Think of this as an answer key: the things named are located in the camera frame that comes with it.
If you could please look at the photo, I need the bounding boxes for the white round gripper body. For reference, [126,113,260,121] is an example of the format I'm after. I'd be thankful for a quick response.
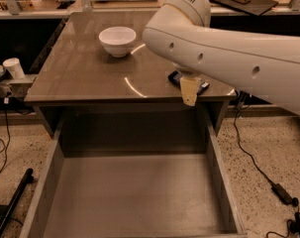
[173,62,200,77]

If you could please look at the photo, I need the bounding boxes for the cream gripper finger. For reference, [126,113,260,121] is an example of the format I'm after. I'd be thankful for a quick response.
[180,76,201,106]

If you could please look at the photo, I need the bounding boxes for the dark blue snack bar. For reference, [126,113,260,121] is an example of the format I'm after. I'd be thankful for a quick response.
[167,70,210,95]

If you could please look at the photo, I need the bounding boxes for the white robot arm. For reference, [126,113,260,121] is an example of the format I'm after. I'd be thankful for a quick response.
[143,0,300,116]

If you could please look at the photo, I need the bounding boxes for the grey counter cabinet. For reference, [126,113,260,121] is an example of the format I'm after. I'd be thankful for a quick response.
[24,10,237,137]

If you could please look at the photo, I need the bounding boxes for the grey open drawer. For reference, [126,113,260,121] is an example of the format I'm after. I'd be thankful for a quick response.
[21,106,247,238]

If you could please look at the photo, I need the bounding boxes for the white ceramic bowl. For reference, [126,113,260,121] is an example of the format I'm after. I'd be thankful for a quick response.
[98,27,137,58]

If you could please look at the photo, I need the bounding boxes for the black flat panel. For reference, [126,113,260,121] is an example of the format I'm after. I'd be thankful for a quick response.
[210,0,278,16]

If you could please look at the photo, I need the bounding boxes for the white paper cup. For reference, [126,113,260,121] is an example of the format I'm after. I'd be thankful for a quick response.
[3,58,25,79]

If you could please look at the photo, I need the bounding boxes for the black plug bottom right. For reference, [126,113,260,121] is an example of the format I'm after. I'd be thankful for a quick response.
[265,211,300,238]

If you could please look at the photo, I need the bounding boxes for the black metal stand leg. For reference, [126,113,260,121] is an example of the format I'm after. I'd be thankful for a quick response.
[0,169,34,238]

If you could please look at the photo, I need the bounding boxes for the black power adapter with cable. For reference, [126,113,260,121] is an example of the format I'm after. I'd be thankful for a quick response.
[233,92,299,207]

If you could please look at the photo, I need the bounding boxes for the black cable left floor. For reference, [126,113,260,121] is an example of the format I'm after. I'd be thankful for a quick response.
[0,97,12,182]

